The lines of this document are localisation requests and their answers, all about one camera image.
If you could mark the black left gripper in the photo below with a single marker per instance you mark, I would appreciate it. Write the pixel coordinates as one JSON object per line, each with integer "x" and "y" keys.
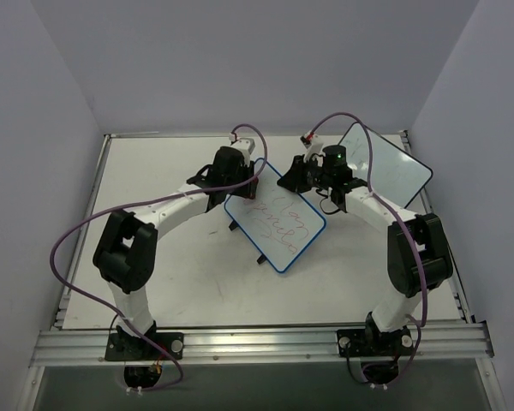
{"x": 248, "y": 178}

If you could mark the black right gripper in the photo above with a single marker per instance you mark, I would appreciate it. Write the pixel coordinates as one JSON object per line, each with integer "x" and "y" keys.
{"x": 295, "y": 175}

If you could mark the blue-framed whiteboard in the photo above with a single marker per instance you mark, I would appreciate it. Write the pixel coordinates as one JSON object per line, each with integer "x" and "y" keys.
{"x": 280, "y": 224}

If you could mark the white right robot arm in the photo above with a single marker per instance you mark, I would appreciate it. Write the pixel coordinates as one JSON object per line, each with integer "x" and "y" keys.
{"x": 417, "y": 253}

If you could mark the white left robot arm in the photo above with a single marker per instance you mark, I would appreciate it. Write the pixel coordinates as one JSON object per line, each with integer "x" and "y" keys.
{"x": 126, "y": 252}

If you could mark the black-framed whiteboard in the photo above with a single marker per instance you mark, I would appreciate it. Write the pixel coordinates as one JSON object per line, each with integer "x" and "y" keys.
{"x": 396, "y": 175}

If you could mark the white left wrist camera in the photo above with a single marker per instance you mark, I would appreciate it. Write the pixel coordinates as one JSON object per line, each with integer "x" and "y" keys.
{"x": 245, "y": 146}

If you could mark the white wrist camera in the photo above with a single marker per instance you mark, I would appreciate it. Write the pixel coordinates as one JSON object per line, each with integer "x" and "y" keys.
{"x": 313, "y": 144}
{"x": 245, "y": 146}

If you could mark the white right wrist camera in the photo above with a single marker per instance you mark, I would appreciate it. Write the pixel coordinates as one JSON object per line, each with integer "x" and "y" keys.
{"x": 313, "y": 144}

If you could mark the aluminium front rail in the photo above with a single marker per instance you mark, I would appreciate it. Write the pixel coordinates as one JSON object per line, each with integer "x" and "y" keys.
{"x": 442, "y": 340}

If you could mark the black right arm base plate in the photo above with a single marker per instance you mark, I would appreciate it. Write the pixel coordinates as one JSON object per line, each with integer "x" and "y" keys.
{"x": 368, "y": 342}

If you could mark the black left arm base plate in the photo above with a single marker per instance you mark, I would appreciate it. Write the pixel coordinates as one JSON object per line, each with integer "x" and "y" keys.
{"x": 121, "y": 347}

